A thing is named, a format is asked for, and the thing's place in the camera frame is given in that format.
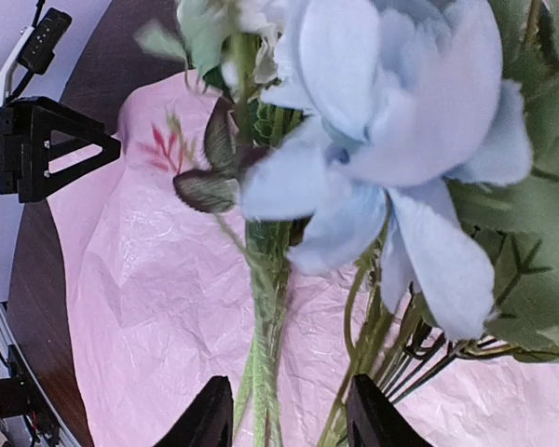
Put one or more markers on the fake flower bouquet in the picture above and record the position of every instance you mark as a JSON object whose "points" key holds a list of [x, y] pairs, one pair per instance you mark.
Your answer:
{"points": [[416, 141]]}

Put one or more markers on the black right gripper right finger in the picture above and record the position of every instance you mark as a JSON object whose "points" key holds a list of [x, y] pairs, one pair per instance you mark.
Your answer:
{"points": [[373, 421]]}

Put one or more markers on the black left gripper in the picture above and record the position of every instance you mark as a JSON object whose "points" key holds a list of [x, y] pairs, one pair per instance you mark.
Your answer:
{"points": [[35, 131]]}

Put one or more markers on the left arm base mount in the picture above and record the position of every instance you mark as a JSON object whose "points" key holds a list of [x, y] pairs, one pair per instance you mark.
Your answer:
{"points": [[20, 397]]}

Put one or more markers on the pink wrapping paper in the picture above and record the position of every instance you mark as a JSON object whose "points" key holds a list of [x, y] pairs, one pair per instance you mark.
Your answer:
{"points": [[159, 301]]}

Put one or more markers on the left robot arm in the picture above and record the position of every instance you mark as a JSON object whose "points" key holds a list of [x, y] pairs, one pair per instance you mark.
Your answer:
{"points": [[35, 131]]}

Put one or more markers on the aluminium front rail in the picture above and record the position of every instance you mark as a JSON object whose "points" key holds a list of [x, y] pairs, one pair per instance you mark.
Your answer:
{"points": [[14, 427]]}

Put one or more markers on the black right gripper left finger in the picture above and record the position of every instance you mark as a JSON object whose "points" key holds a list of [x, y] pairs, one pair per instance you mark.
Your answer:
{"points": [[207, 421]]}

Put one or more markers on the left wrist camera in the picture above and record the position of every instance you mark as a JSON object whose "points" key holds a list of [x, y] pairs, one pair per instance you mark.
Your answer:
{"points": [[33, 53]]}

